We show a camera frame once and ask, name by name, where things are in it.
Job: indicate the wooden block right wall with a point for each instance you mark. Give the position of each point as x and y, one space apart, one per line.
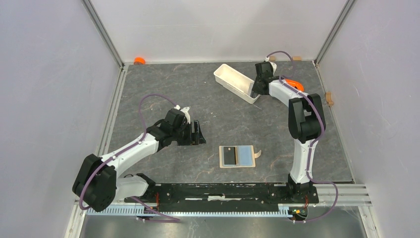
329 100

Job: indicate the white plastic bin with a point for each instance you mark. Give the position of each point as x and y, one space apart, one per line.
236 82

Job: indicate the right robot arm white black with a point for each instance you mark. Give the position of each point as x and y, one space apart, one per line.
306 123

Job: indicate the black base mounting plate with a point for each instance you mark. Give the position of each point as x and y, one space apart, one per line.
224 197

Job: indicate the beige card holder wallet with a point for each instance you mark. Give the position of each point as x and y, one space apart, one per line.
246 157

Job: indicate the black credit card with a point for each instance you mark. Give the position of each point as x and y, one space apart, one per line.
229 155

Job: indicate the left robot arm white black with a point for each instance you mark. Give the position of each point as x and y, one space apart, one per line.
99 182

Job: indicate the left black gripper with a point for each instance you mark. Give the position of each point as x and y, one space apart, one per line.
195 138

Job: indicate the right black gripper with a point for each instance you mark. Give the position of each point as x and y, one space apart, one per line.
255 89

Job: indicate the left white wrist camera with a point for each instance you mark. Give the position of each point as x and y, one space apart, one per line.
185 111

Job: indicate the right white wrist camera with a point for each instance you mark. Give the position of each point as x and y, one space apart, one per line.
271 62

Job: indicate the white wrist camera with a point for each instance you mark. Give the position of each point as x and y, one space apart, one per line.
185 111
271 62

